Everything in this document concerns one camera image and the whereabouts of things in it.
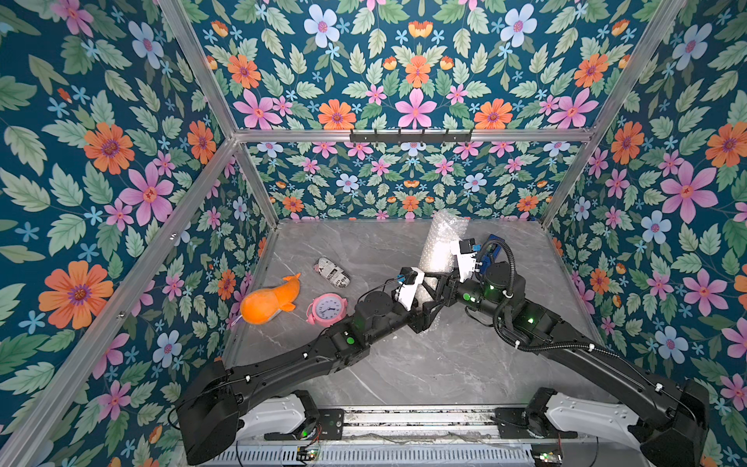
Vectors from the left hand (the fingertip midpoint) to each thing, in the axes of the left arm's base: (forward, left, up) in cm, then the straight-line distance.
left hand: (439, 296), depth 68 cm
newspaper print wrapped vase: (+26, +32, -23) cm, 48 cm away
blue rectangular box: (+25, -24, -21) cm, 40 cm away
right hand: (+5, +2, +6) cm, 8 cm away
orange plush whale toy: (+11, +52, -18) cm, 56 cm away
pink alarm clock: (+11, +32, -24) cm, 42 cm away
